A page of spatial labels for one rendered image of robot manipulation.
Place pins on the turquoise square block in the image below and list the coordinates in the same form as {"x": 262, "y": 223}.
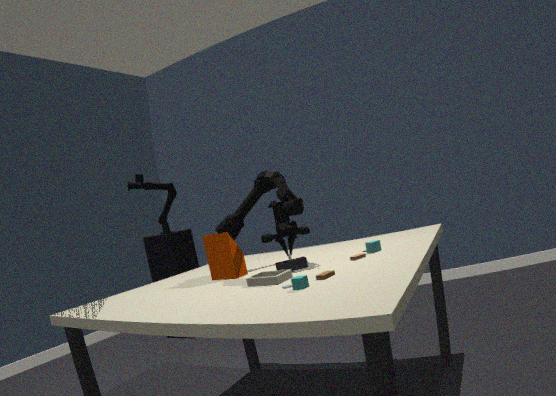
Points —
{"x": 373, "y": 246}

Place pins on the teal cube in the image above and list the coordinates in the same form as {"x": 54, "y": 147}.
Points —
{"x": 300, "y": 282}

